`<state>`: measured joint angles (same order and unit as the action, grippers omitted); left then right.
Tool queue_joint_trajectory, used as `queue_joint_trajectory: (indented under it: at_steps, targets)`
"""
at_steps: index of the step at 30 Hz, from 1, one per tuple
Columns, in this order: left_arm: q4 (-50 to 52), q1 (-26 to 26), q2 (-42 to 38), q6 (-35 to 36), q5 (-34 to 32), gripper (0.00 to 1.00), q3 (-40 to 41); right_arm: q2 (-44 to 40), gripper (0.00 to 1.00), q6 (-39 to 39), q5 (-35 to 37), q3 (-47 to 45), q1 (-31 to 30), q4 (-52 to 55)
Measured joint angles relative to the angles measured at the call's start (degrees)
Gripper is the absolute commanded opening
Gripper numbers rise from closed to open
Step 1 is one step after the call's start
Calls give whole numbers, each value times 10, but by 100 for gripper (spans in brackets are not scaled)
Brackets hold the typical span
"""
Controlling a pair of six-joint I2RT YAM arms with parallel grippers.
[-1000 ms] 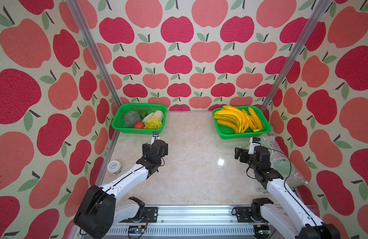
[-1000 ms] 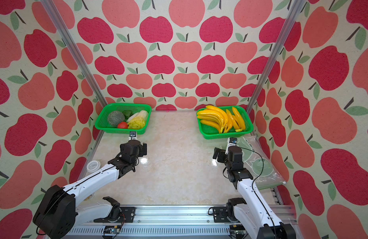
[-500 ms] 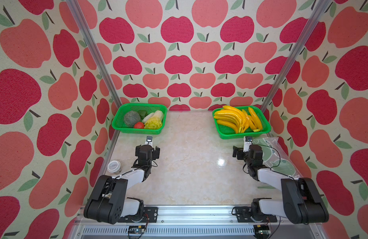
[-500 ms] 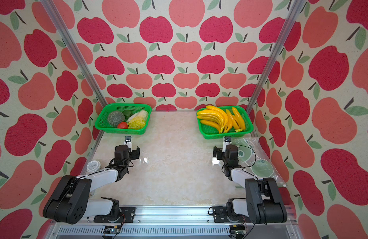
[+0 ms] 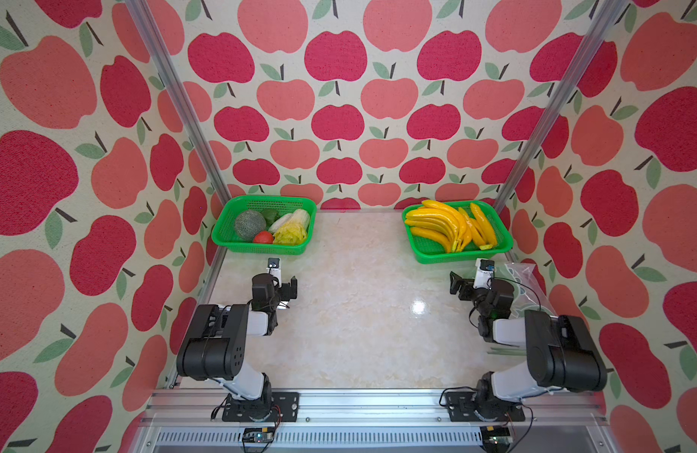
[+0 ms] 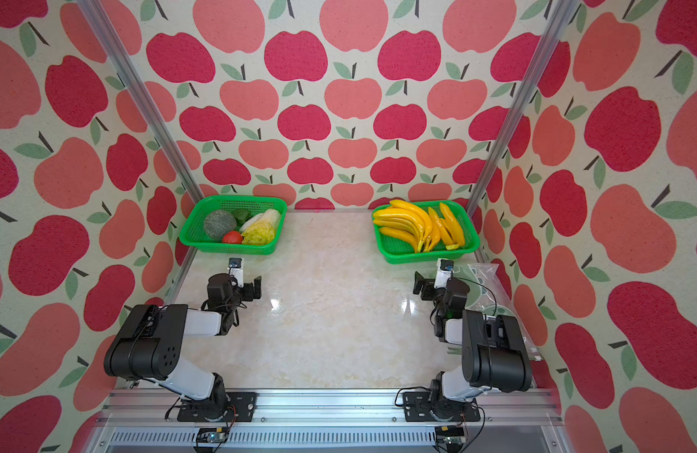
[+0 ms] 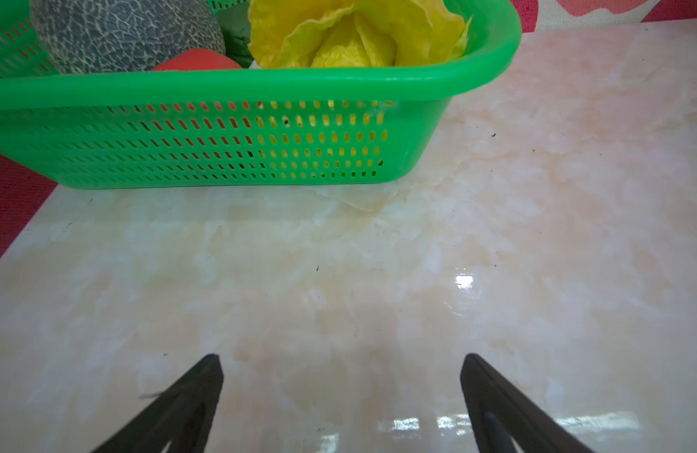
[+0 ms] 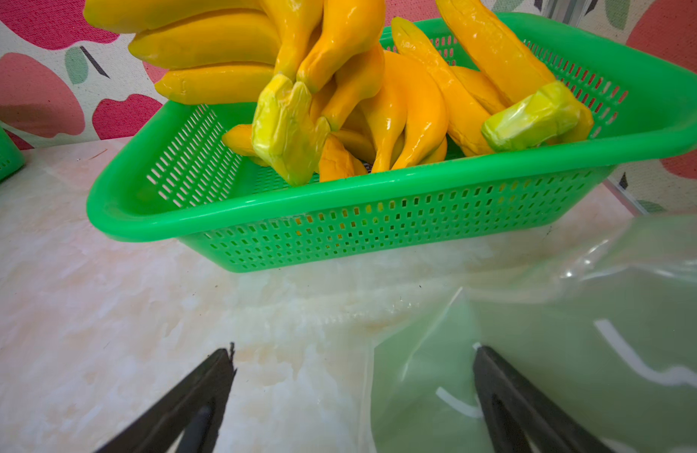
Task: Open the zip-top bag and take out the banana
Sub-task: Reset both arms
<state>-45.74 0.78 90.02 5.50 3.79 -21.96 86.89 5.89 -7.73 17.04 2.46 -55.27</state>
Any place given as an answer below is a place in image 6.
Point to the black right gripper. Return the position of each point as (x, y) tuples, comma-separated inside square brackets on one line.
[(428, 284)]

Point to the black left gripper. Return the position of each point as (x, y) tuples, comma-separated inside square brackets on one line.
[(247, 288)]

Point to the zip-top bag with dinosaur print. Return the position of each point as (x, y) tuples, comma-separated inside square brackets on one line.
[(484, 283)]

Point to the yellow banana bunch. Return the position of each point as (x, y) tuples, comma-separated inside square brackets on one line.
[(447, 229), (407, 222)]

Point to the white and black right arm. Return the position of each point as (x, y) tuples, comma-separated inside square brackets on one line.
[(493, 353)]

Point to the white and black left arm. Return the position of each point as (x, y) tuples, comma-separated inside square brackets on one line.
[(148, 347)]

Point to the empty green plastic basket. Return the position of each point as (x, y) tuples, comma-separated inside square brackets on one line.
[(398, 252)]

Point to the red tomato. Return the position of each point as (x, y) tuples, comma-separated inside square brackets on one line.
[(233, 238)]

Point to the yellow-green cabbage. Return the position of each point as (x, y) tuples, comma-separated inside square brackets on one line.
[(261, 229)]

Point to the green basket with vegetables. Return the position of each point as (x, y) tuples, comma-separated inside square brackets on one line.
[(193, 235)]

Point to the green broccoli head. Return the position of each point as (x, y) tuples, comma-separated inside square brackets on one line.
[(218, 223)]

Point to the green pepper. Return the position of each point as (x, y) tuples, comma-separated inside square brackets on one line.
[(241, 215)]

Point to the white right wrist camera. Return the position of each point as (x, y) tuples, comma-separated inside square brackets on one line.
[(444, 273)]

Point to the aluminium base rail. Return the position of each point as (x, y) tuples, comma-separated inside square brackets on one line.
[(325, 420)]

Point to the aluminium frame post left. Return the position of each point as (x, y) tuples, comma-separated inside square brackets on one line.
[(100, 23)]

